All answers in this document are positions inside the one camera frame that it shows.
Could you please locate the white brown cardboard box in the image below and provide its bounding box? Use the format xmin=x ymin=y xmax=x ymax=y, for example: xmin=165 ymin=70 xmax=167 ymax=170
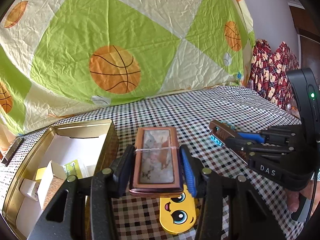
xmin=37 ymin=160 xmax=68 ymax=210

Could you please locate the dark wooden door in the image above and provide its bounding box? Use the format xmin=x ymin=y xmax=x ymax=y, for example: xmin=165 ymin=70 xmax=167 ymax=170
xmin=287 ymin=0 xmax=320 ymax=80

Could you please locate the small white box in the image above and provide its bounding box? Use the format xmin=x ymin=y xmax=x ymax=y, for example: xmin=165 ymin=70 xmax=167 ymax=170
xmin=19 ymin=179 xmax=40 ymax=202

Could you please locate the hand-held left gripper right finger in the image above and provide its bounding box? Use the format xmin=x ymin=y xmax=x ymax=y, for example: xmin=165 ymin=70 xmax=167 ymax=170
xmin=179 ymin=144 xmax=285 ymax=240

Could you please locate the white paper liner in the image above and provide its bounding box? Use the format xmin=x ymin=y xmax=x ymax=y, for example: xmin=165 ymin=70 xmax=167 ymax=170
xmin=15 ymin=131 xmax=108 ymax=240

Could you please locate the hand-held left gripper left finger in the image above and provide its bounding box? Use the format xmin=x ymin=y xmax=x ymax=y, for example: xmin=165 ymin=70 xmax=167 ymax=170
xmin=27 ymin=144 xmax=135 ymax=240

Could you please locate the yellow smiley face box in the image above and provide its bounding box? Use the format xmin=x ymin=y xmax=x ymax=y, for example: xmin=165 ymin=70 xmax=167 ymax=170
xmin=159 ymin=184 xmax=199 ymax=235

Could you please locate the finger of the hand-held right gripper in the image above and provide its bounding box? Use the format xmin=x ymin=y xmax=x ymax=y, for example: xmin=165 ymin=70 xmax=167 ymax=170
xmin=224 ymin=137 xmax=294 ymax=159
xmin=235 ymin=126 xmax=302 ymax=143

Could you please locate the gold tin box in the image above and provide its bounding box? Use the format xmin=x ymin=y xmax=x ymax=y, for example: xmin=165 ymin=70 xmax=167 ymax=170
xmin=0 ymin=119 xmax=119 ymax=240

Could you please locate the brown chocolate bar packet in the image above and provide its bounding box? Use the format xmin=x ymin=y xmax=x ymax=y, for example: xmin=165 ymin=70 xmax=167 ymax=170
xmin=209 ymin=120 xmax=249 ymax=165

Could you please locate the clear plastic bag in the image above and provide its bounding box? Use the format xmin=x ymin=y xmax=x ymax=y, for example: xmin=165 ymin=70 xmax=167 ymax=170
xmin=285 ymin=102 xmax=300 ymax=117

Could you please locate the basketball print hanging sheet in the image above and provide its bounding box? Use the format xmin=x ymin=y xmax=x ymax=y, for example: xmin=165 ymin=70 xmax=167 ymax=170
xmin=0 ymin=0 xmax=255 ymax=137

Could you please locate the person's right hand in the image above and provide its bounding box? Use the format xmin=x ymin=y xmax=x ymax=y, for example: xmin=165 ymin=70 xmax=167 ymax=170
xmin=286 ymin=180 xmax=314 ymax=213

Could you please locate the red printed cloth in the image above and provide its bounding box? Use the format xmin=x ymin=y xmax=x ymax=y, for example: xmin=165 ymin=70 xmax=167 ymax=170
xmin=246 ymin=39 xmax=300 ymax=110

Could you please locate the dark rectangular case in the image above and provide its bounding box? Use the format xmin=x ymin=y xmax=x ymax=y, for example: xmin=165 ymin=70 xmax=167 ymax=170
xmin=1 ymin=137 xmax=25 ymax=166

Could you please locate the green packet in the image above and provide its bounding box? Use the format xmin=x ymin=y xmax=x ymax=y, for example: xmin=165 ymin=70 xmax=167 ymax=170
xmin=64 ymin=158 xmax=87 ymax=178

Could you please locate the yellow cube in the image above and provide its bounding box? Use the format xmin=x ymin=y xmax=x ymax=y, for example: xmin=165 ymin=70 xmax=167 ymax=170
xmin=35 ymin=167 xmax=49 ymax=182

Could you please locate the brown picture box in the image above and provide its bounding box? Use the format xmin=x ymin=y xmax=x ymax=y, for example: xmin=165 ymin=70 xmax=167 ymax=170
xmin=129 ymin=127 xmax=184 ymax=197

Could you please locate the checkered tablecloth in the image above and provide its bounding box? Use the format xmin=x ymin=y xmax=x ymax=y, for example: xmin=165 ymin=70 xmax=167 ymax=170
xmin=0 ymin=85 xmax=309 ymax=240

